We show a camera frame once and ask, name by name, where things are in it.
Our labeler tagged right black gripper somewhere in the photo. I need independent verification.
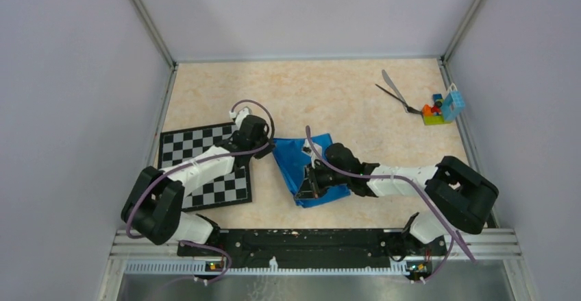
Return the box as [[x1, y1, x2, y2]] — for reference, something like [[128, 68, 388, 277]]
[[295, 161, 349, 200]]

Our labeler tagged blue satin napkin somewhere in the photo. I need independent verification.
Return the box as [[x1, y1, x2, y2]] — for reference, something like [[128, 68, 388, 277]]
[[273, 138, 351, 208]]

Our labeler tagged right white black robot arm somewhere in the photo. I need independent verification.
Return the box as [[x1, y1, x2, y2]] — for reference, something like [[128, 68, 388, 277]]
[[298, 143, 499, 254]]

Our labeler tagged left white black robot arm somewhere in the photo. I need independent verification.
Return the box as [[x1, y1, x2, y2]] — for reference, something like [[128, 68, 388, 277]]
[[121, 114, 274, 255]]

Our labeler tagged black white checkerboard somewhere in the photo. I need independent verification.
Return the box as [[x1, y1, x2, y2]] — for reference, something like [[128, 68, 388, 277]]
[[157, 122, 254, 213]]

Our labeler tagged colourful toy block set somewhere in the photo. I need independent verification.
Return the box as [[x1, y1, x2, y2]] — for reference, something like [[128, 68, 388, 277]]
[[421, 84, 466, 125]]

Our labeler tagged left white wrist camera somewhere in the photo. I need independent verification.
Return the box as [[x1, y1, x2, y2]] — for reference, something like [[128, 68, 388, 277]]
[[229, 106, 252, 126]]

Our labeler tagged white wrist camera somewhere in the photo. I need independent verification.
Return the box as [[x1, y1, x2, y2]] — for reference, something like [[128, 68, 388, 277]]
[[229, 106, 252, 126], [302, 141, 323, 167]]

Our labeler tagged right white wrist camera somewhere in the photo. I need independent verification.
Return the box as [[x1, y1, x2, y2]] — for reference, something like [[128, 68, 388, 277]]
[[302, 141, 323, 167]]

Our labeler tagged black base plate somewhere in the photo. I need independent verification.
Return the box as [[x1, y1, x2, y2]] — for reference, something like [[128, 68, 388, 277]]
[[177, 228, 448, 270]]

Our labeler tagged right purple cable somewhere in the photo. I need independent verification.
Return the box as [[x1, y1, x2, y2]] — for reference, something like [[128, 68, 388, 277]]
[[305, 125, 478, 284]]

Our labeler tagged aluminium front rail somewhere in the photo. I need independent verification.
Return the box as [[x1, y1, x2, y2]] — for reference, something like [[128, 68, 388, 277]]
[[99, 228, 538, 300]]

